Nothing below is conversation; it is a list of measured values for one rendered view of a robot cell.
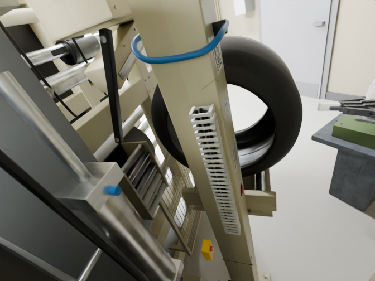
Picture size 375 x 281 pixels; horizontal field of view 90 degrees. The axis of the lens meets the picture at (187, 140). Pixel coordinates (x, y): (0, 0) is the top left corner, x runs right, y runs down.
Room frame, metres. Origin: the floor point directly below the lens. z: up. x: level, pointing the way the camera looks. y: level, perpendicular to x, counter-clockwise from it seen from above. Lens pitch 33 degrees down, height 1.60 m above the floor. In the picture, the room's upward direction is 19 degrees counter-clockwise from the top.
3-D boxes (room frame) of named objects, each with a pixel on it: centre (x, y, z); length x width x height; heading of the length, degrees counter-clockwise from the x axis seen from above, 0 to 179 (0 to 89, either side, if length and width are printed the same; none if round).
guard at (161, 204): (1.04, 0.03, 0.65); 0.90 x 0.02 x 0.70; 153
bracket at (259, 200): (0.53, -0.08, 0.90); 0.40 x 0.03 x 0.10; 63
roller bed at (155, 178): (0.66, 0.28, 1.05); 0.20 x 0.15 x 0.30; 153
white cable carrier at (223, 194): (0.36, -0.05, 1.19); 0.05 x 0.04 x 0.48; 63
